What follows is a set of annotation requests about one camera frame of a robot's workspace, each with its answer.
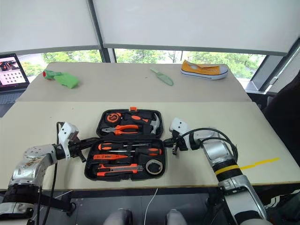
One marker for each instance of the narrow white roller blind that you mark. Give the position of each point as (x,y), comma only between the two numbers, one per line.
(44,23)

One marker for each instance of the orange voltage tester pen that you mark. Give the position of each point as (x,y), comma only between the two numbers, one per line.
(105,156)

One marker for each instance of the grey black tape roll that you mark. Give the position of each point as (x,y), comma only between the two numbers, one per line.
(147,167)

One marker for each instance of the black office chair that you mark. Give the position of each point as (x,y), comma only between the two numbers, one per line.
(260,98)

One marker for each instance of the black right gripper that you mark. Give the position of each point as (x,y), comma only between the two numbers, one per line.
(179,140)

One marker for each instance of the yellow canvas sneaker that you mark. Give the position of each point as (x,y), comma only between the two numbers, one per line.
(201,70)

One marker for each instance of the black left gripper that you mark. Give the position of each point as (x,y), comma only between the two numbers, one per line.
(75,149)

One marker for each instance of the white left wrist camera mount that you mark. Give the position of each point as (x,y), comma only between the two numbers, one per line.
(66,132)

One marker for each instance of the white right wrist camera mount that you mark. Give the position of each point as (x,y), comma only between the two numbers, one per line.
(178,124)

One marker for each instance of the green garden scoop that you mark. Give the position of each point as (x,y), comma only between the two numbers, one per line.
(66,80)

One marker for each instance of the person in dark clothes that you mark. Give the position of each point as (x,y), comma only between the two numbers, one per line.
(286,122)

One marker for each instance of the grey rounded robot foot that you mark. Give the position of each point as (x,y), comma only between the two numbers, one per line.
(175,216)
(118,216)

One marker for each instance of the green garden trowel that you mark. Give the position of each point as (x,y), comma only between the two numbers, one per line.
(165,78)

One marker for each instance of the yellow tape strip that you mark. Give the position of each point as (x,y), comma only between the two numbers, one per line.
(257,163)

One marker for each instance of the black tool case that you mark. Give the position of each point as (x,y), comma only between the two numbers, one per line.
(126,168)

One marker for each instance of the wide white roller blind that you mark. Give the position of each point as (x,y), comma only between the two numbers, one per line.
(192,23)

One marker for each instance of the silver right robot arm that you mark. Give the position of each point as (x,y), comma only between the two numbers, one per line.
(225,159)

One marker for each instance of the open laptop computer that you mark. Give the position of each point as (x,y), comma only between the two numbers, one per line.
(10,72)

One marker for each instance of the black orange utility knife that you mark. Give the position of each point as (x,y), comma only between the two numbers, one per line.
(117,169)

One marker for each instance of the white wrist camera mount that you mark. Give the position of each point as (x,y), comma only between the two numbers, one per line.
(66,132)
(178,124)

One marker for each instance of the grey window post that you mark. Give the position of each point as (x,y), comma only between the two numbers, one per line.
(107,55)

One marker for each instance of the black table frame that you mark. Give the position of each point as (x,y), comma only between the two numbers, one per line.
(131,191)

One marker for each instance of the orange black tape measure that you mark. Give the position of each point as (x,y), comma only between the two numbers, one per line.
(113,117)

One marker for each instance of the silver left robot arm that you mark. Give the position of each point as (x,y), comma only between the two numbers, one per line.
(32,161)

